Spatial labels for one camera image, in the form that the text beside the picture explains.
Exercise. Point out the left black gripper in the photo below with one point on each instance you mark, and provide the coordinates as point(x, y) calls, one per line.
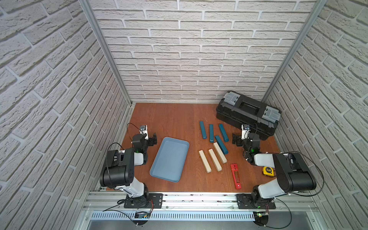
point(151, 139)

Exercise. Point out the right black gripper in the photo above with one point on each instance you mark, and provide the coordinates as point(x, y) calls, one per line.
point(239, 139)

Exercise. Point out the beige block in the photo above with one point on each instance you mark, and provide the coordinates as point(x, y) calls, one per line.
point(215, 160)
point(219, 153)
point(205, 161)

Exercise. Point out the blue plastic tray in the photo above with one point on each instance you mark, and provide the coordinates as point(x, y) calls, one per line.
point(170, 159)

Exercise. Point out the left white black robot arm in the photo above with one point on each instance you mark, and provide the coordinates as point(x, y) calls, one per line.
point(118, 172)

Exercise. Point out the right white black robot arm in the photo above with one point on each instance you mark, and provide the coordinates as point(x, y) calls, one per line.
point(292, 173)

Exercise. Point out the red pruning pliers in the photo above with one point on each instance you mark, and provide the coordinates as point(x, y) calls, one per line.
point(236, 176)

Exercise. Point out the teal block upper right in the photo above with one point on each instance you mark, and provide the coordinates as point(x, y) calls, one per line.
point(223, 133)

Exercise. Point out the teal block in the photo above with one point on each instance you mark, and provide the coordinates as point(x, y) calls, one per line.
point(223, 133)
point(211, 133)
point(221, 145)
point(203, 130)

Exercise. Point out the teal block lower right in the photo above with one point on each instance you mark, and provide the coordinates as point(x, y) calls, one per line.
point(221, 145)

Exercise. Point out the yellow tape measure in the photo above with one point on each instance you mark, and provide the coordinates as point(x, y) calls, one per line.
point(268, 171)

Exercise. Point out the black plastic toolbox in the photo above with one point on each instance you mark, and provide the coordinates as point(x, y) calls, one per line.
point(237, 109)

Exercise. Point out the teal block far left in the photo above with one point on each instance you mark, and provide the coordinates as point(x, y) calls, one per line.
point(203, 130)

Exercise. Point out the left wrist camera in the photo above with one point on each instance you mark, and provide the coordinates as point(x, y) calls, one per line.
point(144, 131)

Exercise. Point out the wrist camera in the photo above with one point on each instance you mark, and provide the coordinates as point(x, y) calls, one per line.
point(144, 131)
point(245, 131)

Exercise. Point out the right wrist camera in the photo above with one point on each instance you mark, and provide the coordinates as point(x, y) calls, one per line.
point(245, 131)

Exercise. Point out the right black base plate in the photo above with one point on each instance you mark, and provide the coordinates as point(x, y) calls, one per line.
point(251, 201)

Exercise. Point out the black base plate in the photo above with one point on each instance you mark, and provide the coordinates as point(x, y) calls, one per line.
point(251, 201)
point(152, 201)

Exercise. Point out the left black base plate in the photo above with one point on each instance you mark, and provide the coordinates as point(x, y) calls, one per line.
point(152, 201)

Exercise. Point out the aluminium rail frame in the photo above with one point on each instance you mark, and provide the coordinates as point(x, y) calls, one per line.
point(195, 206)

